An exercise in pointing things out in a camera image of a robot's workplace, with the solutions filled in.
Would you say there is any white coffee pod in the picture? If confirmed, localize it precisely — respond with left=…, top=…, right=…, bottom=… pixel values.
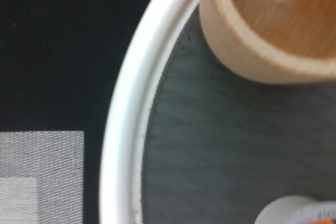
left=253, top=195, right=336, bottom=224

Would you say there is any white two-tier round shelf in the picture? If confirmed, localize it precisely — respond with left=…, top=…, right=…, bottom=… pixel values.
left=99, top=0, right=336, bottom=224

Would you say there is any grey woven placemat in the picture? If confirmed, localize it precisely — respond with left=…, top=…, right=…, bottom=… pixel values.
left=0, top=131, right=84, bottom=224

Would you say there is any wooden cup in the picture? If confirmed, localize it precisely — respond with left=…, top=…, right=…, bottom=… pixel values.
left=199, top=0, right=336, bottom=84

